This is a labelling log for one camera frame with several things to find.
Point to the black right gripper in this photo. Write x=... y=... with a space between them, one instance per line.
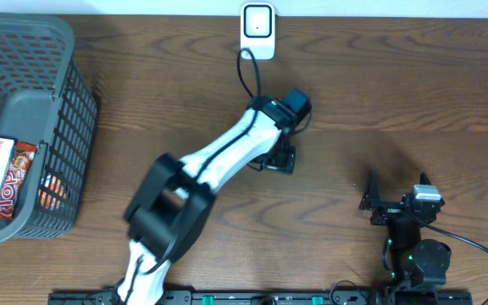
x=372 y=201

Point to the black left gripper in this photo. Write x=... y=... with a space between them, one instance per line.
x=285 y=153

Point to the orange snack packet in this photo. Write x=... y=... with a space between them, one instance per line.
x=54 y=193

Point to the orange Top chocolate bar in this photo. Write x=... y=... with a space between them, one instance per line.
x=18 y=169

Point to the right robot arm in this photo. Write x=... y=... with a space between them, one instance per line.
x=418 y=266

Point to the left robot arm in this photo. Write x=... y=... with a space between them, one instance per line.
x=172 y=204

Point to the white barcode scanner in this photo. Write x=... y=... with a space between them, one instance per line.
x=258 y=29

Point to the grey plastic mesh basket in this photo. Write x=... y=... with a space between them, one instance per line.
x=44 y=101

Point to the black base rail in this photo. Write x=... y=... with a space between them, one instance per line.
x=348 y=297

